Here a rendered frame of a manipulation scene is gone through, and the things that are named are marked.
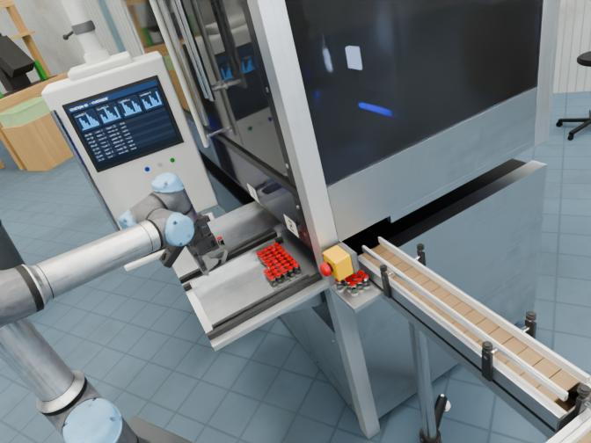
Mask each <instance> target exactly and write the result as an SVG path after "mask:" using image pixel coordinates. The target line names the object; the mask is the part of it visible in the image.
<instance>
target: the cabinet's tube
mask: <svg viewBox="0 0 591 443"><path fill-rule="evenodd" d="M61 1H62V5H63V7H64V9H65V11H66V12H67V14H68V16H69V20H70V22H71V24H72V26H71V28H72V31H71V32H69V33H68V34H64V35H63V36H62V37H63V39H64V40H68V39H69V36H70V35H72V34H73V33H74V34H75V35H77V37H78V38H79V40H80V42H81V44H82V46H83V48H84V51H85V54H84V59H85V61H86V63H87V65H90V64H94V63H97V62H102V61H104V60H107V59H109V58H110V55H109V53H108V51H107V49H105V48H102V46H101V44H100V42H99V38H98V36H97V34H96V33H95V28H96V27H95V25H94V23H93V21H91V20H90V19H89V17H88V15H87V12H86V10H85V8H84V5H83V3H82V1H81V0H61Z"/></svg>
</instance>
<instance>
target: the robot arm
mask: <svg viewBox="0 0 591 443"><path fill-rule="evenodd" d="M151 186H152V190H153V192H152V193H150V195H148V196H147V197H146V198H144V199H143V200H141V201H140V202H138V203H137V204H135V205H134V206H133V207H131V208H129V209H128V210H127V212H125V213H124V214H122V215H121V216H120V217H119V224H120V226H121V228H122V230H120V231H118V232H115V233H113V234H111V235H109V236H105V237H102V238H100V239H98V240H96V241H93V242H91V243H88V244H85V245H83V246H80V247H78V248H75V249H74V250H71V251H68V252H65V253H63V254H61V255H59V256H56V257H54V258H50V259H48V260H46V261H43V262H41V263H38V264H37V265H33V266H29V265H19V266H16V267H14V268H11V269H8V270H3V271H1V270H0V358H1V359H2V360H3V361H4V362H5V363H6V364H7V366H8V367H9V368H10V369H11V370H12V371H13V372H14V373H15V374H16V375H17V376H18V377H19V378H20V380H21V381H22V382H23V383H24V384H25V385H26V386H27V387H28V388H29V389H30V390H31V391H32V392H33V393H34V394H35V395H36V396H37V397H38V398H37V401H36V406H37V408H38V410H39V411H40V412H41V413H42V414H43V415H44V416H45V417H46V418H47V419H48V420H49V422H50V423H51V424H52V425H53V426H54V427H55V428H56V429H57V431H58V432H59V433H60V434H61V435H62V436H63V438H64V441H65V443H151V442H150V441H148V440H146V439H143V438H141V437H139V436H136V434H135V433H134V431H133V430H132V429H131V427H130V426H129V425H128V423H127V422H126V420H125V419H124V418H123V417H122V415H121V414H120V412H119V410H118V409H117V407H116V406H115V405H114V404H112V403H110V402H109V401H107V400H106V399H105V398H104V397H103V396H102V395H101V394H100V393H99V392H98V391H97V390H96V389H95V388H94V387H93V386H92V385H91V384H90V382H89V381H88V380H87V379H86V377H85V376H84V375H83V374H82V373H81V372H80V371H77V370H70V369H69V368H68V367H67V365H66V364H65V363H64V362H63V360H62V359H61V358H60V357H59V355H58V354H57V353H56V352H55V350H54V349H53V348H52V347H51V345H50V344H49V343H48V342H47V340H46V339H45V338H44V337H43V336H42V335H41V334H40V333H39V331H38V330H37V329H36V328H35V327H34V325H33V324H32V323H31V321H30V320H29V319H28V318H27V317H28V316H30V315H33V314H34V313H37V312H39V311H41V310H43V309H45V308H46V306H47V303H48V302H49V301H50V300H52V299H54V298H56V297H58V296H60V295H62V294H65V293H67V292H68V291H71V290H73V289H75V288H77V287H80V286H82V285H84V284H86V283H88V282H90V281H92V280H95V279H97V278H99V277H101V276H103V275H105V274H107V273H109V272H112V271H114V270H116V269H118V268H120V267H122V266H124V265H127V264H129V263H131V262H133V261H135V260H137V259H139V258H142V257H144V256H146V255H148V254H150V253H152V252H154V251H157V250H159V249H161V248H164V247H165V246H167V245H168V246H167V247H166V249H165V250H164V252H163V254H162V255H161V257H160V258H159V260H160V261H161V263H162V264H163V265H164V266H165V267H168V268H171V267H172V265H173V264H174V262H175V261H176V259H177V258H178V256H179V254H180V253H181V251H182V250H183V249H184V248H185V246H186V248H187V249H188V251H189V253H190V254H191V255H192V257H193V259H194V261H195V262H196V264H197V266H199V268H200V270H201V272H202V273H203V275H206V276H209V271H210V270H211V269H212V268H213V267H214V266H215V265H216V264H217V263H218V259H217V258H213V257H214V253H212V252H211V251H215V250H217V249H218V248H220V247H219V245H218V243H217V241H216V239H215V235H214V234H213V233H212V232H211V230H210V228H209V226H208V223H207V221H206V219H205V217H204V216H203V215H202V214H201V212H199V213H196V211H195V209H194V207H193V204H192V202H191V200H190V199H189V197H188V195H187V192H186V189H185V186H184V185H183V184H182V182H181V180H180V178H179V176H178V175H177V174H175V173H172V172H166V173H163V174H161V175H159V176H157V177H156V178H154V180H153V181H152V183H151Z"/></svg>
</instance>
